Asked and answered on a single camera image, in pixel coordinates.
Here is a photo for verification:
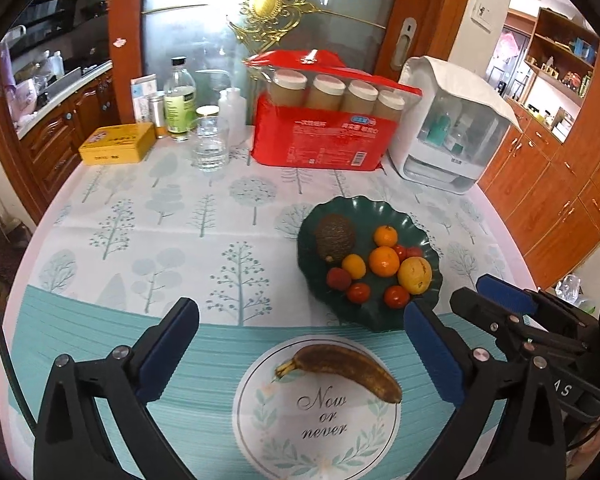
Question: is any white countertop sterilizer appliance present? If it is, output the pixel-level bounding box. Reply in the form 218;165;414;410
388;56;521;194

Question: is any black cable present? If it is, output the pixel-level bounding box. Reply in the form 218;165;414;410
0;266;38;436

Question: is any large orange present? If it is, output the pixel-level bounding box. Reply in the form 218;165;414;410
367;246;401;278

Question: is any dark green scalloped plate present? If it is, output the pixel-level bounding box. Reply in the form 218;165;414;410
297;196;443;332

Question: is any small tangerine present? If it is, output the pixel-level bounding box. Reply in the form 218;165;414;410
373;224;399;247

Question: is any yellow tin box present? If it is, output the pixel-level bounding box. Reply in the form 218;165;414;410
79;122;157;165

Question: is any dark red apple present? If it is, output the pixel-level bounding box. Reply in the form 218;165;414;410
326;266;352;292

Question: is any clear drinking glass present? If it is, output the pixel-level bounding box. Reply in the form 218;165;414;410
193;116;230;172

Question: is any clear bottle green label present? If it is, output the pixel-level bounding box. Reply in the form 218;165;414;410
163;56;197;142

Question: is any small orange kumquat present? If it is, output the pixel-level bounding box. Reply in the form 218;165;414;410
341;254;367;281

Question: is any small red tomato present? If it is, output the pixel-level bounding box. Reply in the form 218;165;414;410
382;285;411;310

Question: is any dark avocado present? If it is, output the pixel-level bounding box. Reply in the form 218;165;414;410
314;214;356;264

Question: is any small metal can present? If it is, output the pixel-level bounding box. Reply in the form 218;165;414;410
148;91;168;138

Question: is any small white box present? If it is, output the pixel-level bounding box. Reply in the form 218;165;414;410
130;74;158;122

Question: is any white plastic bottle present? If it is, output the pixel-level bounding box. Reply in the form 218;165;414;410
219;87;247;136

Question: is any yellow apple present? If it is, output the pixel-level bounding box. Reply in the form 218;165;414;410
396;257;432;296

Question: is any brown overripe banana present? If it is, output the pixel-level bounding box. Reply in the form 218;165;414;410
274;344;402;404

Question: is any red paper cup package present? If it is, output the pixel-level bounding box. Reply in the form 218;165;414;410
245;50;422;171

